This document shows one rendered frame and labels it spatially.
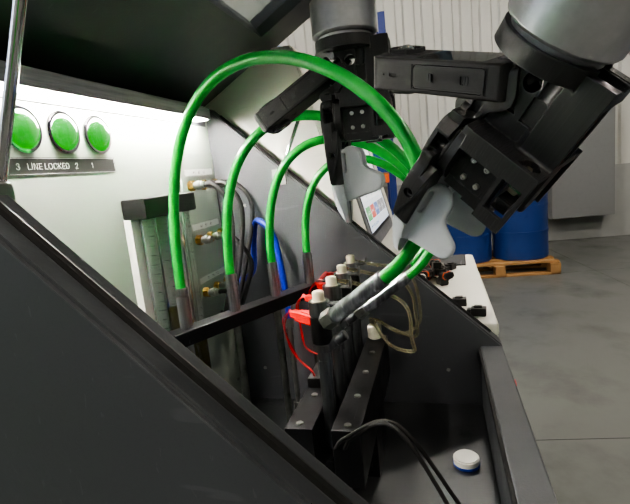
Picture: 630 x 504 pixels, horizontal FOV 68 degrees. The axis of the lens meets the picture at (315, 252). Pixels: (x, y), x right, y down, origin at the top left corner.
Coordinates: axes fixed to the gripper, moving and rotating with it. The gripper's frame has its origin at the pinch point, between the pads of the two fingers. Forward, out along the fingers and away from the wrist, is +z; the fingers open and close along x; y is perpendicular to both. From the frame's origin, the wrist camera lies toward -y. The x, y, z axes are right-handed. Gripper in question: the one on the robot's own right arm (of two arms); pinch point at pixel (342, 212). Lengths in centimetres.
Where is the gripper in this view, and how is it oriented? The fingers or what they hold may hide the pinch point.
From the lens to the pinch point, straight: 58.7
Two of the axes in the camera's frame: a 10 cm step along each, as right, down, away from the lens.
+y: 9.6, -0.5, -2.6
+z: 1.0, 9.8, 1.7
